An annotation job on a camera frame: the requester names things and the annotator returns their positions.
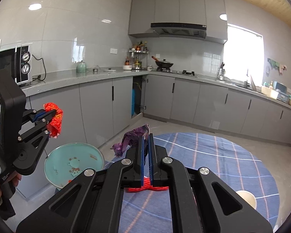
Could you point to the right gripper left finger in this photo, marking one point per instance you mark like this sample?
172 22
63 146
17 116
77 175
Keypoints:
92 202

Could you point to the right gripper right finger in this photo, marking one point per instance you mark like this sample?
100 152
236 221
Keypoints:
200 201

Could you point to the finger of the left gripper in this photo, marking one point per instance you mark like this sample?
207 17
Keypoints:
37 115
30 148

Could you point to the red plastic bag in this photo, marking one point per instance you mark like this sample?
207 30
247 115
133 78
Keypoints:
54 127

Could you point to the white paper bowl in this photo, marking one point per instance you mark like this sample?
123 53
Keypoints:
248 197

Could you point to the purple wrapper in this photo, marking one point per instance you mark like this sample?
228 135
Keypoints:
131 139

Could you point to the teal trash bin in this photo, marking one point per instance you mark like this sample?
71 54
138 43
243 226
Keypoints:
67 161

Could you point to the kitchen faucet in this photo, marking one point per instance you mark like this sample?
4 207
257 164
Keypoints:
247 80

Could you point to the black silver microwave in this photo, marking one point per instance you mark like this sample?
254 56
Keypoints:
17 62

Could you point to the grey lower cabinets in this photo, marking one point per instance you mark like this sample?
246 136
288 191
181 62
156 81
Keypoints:
98 106

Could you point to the grey cabinets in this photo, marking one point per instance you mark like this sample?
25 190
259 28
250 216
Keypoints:
98 106
204 12

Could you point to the blue plaid tablecloth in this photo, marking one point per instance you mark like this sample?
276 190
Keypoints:
199 200

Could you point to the green ceramic teapot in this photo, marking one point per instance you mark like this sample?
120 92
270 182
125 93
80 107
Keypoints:
81 67

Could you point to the spice rack with bottles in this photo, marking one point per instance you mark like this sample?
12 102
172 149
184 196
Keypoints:
137 56

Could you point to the black wok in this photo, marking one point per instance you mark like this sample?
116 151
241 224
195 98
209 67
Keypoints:
162 64

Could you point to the blue bread box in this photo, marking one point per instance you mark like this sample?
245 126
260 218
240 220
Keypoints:
282 91

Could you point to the black range hood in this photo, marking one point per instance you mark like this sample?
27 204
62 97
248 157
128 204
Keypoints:
180 29

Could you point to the grey upper cabinets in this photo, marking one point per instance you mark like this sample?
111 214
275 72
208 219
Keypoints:
204 12

